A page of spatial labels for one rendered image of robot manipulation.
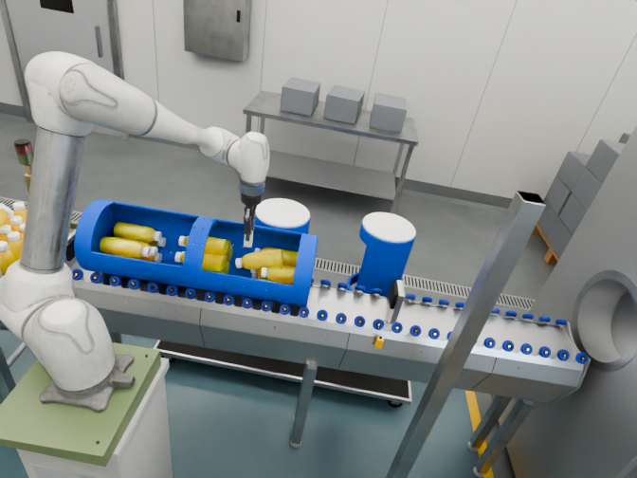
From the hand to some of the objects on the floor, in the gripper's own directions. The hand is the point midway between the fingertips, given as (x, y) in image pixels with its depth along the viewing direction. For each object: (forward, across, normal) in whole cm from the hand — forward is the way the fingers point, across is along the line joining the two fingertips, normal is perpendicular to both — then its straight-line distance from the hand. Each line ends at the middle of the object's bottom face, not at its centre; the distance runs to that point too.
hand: (248, 238), depth 162 cm
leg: (+120, -6, -34) cm, 124 cm away
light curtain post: (+120, -32, -78) cm, 146 cm away
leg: (+119, +8, -132) cm, 178 cm away
